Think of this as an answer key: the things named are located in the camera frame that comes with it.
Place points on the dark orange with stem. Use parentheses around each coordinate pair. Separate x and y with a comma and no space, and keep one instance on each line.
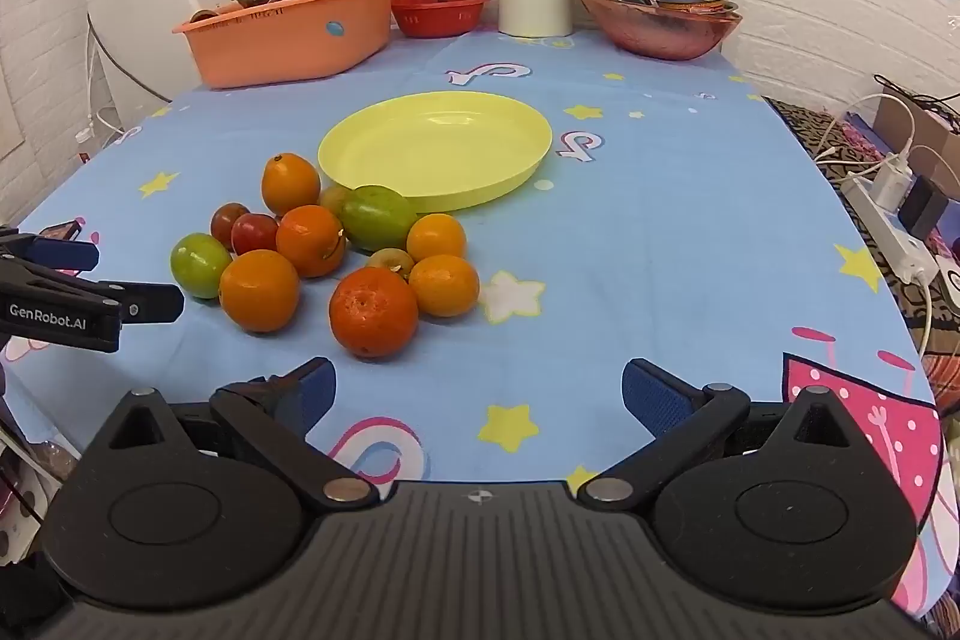
(310,240)

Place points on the red plastic basket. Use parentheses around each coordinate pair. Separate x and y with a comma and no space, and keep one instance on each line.
(439,16)

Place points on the cardboard box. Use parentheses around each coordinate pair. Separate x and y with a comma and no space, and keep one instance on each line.
(930,138)

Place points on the blue printed tablecloth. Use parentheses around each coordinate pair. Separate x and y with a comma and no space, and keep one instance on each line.
(637,197)

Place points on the green tomato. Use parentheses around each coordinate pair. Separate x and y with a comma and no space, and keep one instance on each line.
(200,265)

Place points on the white round device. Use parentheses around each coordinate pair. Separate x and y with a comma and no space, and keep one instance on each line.
(951,284)

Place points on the large green fruit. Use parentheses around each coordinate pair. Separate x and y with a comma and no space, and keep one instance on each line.
(379,218)

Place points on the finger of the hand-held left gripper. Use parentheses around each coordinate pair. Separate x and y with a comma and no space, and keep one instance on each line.
(150,302)
(56,254)

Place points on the dark red tomato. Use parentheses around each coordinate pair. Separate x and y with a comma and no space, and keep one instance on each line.
(225,221)

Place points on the white power strip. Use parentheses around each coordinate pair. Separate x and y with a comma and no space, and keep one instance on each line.
(889,235)

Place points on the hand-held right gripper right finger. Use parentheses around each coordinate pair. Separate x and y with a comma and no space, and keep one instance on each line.
(649,396)

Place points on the white countertop appliance with screen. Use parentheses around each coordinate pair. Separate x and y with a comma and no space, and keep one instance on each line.
(142,33)

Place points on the pink glass bowl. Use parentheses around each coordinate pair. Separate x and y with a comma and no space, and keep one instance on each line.
(660,33)

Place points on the orange plastic basin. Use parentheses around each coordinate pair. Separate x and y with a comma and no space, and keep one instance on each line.
(300,40)

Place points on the small greenish brown fruit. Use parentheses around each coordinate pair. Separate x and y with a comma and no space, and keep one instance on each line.
(332,199)
(390,261)

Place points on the black box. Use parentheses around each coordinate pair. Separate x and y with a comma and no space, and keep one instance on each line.
(924,206)

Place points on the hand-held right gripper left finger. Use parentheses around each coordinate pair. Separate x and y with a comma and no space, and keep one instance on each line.
(313,391)

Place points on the white charger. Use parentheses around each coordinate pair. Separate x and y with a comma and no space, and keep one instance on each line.
(892,184)

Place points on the yellow plastic plate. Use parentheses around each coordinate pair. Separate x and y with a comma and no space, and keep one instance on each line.
(435,149)

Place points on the large dimpled tangerine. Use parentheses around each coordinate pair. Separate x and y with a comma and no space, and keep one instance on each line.
(373,312)

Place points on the bright red tomato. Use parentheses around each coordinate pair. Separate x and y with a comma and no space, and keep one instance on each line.
(253,233)

